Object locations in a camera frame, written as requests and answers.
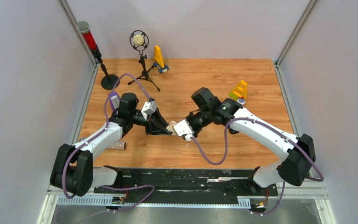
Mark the white earbud charging case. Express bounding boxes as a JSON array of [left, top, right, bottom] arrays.
[[166, 121, 177, 136]]

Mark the glittery silver tube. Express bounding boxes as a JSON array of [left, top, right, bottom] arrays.
[[107, 141, 127, 150]]

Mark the yellow green toy block stack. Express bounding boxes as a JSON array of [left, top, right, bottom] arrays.
[[229, 80, 248, 105]]

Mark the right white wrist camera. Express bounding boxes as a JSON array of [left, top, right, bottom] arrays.
[[173, 119, 194, 141]]

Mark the black earbud case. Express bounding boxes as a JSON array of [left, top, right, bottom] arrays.
[[228, 128, 238, 134]]

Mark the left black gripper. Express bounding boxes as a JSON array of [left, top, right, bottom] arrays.
[[131, 108, 172, 137]]

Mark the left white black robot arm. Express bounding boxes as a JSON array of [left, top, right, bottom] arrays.
[[50, 93, 173, 198]]

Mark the red microphone on stand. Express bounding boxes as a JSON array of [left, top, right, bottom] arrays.
[[77, 21, 118, 90]]

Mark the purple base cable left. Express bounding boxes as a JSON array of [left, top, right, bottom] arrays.
[[102, 184, 156, 214]]

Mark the cream microphone on tripod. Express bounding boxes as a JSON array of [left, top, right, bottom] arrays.
[[130, 30, 161, 91]]

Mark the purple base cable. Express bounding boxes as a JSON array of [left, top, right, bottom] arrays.
[[102, 184, 156, 214], [249, 182, 287, 216]]

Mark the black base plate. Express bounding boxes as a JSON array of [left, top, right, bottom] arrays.
[[93, 167, 278, 205]]

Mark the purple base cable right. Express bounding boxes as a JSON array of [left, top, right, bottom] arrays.
[[249, 182, 287, 216]]

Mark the purple box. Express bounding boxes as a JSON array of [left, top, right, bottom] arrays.
[[108, 91, 120, 111]]

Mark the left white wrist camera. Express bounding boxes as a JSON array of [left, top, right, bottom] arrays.
[[141, 100, 157, 120]]

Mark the yellow blue toy block tower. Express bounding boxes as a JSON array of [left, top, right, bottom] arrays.
[[153, 45, 169, 73]]

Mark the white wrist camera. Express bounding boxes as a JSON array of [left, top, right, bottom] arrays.
[[173, 119, 194, 141], [141, 100, 157, 120]]

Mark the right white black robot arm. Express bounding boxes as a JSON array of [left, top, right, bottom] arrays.
[[173, 87, 316, 195]]

